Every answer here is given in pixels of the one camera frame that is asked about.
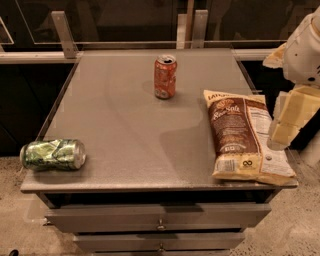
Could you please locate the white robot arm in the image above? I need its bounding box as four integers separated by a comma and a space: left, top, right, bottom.
263, 7, 320, 151

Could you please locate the grey drawer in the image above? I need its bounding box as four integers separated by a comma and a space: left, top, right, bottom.
74, 232, 244, 252
46, 203, 271, 233

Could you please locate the grey drawer cabinet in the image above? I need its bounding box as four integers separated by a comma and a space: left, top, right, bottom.
19, 48, 300, 256

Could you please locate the metal top drawer knob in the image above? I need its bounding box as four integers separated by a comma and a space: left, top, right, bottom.
156, 218, 166, 231

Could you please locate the metal drawer knob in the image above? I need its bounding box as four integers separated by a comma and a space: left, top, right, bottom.
156, 218, 166, 231
158, 243, 165, 252

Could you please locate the grey top drawer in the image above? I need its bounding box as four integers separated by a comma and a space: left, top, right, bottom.
46, 203, 271, 233

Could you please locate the brown chip bag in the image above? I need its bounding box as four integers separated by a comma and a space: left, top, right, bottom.
203, 90, 296, 185

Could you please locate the orange soda can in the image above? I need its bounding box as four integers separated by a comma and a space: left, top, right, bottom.
154, 54, 177, 99

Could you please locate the crushed green soda can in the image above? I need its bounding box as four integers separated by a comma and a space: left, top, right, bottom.
20, 139, 86, 171

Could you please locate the right metal bracket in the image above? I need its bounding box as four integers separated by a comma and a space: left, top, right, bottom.
176, 10, 208, 49

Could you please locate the metal bracket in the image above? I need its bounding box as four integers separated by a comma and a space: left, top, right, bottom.
51, 11, 78, 59
176, 10, 208, 49

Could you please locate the left metal bracket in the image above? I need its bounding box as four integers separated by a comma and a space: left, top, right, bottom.
51, 11, 78, 59

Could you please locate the metal rail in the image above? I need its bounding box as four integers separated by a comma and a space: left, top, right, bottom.
0, 49, 275, 64

